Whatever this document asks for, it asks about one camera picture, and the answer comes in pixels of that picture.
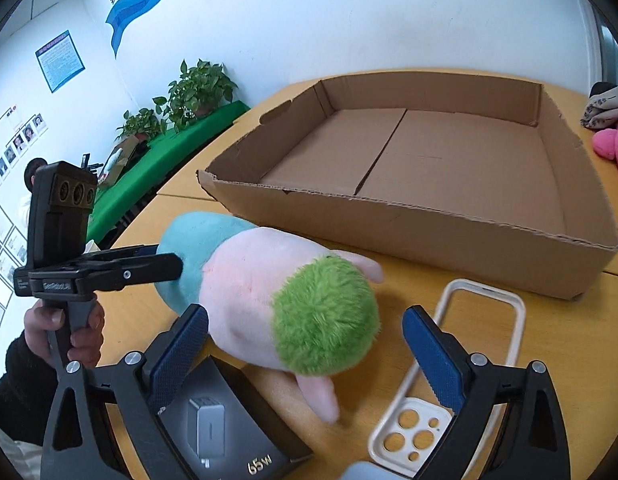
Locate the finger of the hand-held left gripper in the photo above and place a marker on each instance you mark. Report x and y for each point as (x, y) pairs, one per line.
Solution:
(139, 270)
(134, 251)

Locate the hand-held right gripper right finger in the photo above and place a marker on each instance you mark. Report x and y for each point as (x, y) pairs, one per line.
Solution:
(434, 355)

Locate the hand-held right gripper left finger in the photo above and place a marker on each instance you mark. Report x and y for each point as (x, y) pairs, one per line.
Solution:
(181, 355)

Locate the black charger box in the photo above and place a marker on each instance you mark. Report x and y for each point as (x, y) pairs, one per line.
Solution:
(214, 425)

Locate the blue pink green plush toy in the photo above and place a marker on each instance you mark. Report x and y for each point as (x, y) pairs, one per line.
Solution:
(249, 280)

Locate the cardboard box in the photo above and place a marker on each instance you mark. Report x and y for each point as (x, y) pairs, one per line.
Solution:
(439, 160)

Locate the person's left forearm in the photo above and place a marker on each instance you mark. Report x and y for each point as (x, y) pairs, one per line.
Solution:
(24, 385)

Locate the wooden desktop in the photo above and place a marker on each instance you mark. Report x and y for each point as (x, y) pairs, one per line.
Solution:
(399, 285)

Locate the person's left hand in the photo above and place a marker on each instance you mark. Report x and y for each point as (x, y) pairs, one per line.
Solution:
(86, 335)

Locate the white phone case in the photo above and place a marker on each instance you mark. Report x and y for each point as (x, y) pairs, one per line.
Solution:
(419, 410)

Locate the brown paper bag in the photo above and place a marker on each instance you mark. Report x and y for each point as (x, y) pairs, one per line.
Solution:
(120, 160)

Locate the row of portrait photos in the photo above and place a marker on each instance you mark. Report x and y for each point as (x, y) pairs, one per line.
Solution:
(19, 142)

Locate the green bench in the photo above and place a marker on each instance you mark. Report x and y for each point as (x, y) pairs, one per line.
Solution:
(179, 155)

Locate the small potted plant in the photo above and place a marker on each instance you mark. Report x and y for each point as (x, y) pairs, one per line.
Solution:
(139, 122)

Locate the pale blue box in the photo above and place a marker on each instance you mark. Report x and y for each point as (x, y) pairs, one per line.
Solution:
(379, 474)

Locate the large potted plant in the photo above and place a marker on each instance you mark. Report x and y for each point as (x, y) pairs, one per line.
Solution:
(199, 87)

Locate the person's beige clothing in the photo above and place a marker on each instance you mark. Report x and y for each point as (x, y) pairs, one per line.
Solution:
(19, 460)

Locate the grey cloth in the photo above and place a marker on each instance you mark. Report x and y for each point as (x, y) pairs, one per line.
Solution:
(606, 105)

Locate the window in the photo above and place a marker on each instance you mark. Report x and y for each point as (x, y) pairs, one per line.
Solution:
(606, 45)

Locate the group of wall documents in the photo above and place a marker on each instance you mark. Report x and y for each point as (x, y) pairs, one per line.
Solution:
(4, 255)

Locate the blue framed wall poster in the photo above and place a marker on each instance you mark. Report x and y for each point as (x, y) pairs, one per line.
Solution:
(60, 60)

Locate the blue wave wall decal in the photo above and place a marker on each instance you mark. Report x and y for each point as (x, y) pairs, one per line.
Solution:
(134, 7)

